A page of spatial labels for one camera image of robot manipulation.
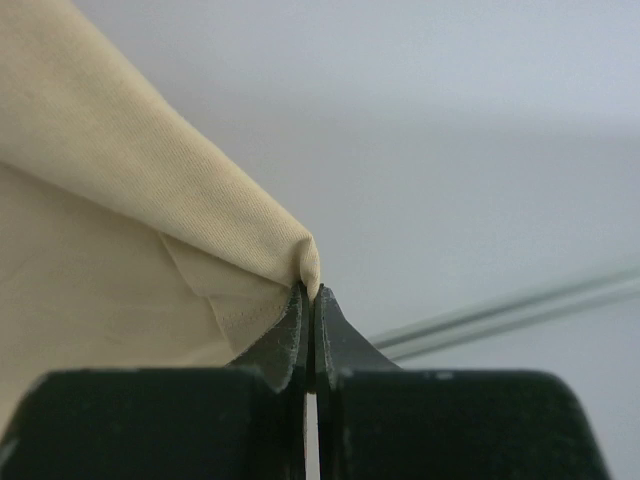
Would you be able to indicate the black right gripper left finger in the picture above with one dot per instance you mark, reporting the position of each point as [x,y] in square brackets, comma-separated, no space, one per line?
[241,421]

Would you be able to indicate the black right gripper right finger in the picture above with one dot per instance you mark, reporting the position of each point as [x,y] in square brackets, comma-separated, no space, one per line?
[377,420]

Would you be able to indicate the tan beige t shirt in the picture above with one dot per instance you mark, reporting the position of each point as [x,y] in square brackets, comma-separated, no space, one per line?
[128,239]

